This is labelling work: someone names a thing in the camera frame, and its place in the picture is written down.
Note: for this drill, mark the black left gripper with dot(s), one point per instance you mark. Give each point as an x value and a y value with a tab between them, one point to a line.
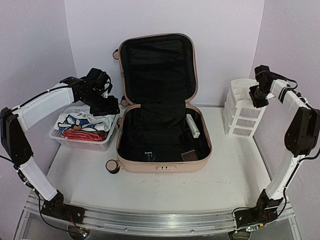
111	109

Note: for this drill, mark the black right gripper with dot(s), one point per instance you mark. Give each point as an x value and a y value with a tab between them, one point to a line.
258	100

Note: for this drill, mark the white desktop drawer organizer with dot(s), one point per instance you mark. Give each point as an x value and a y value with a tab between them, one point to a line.
240	117

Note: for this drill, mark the white t-shirt blue flower print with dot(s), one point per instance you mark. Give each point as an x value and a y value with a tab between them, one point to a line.
84	121

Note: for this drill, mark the red patterned cloth item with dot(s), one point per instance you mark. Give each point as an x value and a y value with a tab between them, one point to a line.
94	136

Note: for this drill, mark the white cosmetic tube box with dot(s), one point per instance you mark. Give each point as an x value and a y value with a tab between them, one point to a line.
192	126

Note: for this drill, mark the pink hard-shell suitcase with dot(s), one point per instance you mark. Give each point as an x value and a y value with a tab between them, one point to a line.
159	76

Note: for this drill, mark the black round jar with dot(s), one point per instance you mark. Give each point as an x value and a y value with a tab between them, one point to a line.
148	156

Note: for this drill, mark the dark brown pouch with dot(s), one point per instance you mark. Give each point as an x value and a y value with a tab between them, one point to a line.
189	156

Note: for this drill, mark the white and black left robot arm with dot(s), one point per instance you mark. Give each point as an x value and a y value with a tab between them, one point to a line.
16	124

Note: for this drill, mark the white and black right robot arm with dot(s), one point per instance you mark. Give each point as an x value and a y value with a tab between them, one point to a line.
300	138

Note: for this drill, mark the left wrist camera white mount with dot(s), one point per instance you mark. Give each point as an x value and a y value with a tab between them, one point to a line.
107	89

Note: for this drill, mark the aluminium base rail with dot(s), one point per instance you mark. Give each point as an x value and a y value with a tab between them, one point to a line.
168	224

